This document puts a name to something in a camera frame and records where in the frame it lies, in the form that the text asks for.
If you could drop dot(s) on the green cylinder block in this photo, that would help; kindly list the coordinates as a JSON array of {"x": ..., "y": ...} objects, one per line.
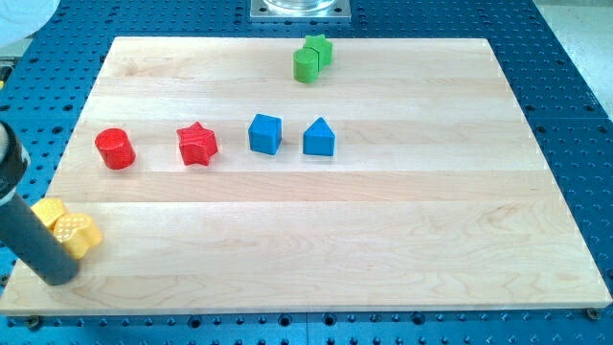
[{"x": 305, "y": 65}]

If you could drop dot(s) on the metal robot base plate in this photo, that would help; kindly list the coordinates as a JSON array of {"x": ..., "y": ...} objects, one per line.
[{"x": 299, "y": 10}]

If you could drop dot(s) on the red star block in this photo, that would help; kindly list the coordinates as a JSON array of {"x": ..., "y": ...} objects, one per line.
[{"x": 197, "y": 144}]

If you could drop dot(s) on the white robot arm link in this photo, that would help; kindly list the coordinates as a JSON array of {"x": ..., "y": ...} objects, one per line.
[{"x": 21, "y": 18}]

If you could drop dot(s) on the yellow heart block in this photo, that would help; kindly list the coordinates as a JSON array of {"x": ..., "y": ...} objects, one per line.
[{"x": 78, "y": 234}]

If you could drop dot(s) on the green star block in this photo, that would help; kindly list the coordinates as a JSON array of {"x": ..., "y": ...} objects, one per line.
[{"x": 322, "y": 47}]

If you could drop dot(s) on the blue cube block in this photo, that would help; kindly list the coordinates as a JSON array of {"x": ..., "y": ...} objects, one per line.
[{"x": 265, "y": 134}]

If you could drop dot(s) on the yellow hexagon block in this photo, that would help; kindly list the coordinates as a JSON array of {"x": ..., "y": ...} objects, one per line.
[{"x": 49, "y": 211}]

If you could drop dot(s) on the red cylinder block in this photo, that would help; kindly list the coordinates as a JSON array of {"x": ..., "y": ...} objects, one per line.
[{"x": 115, "y": 148}]

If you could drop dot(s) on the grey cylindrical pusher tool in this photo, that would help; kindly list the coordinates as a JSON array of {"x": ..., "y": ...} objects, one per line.
[{"x": 21, "y": 230}]

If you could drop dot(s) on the blue triangular house block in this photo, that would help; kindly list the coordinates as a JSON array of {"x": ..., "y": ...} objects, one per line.
[{"x": 319, "y": 139}]

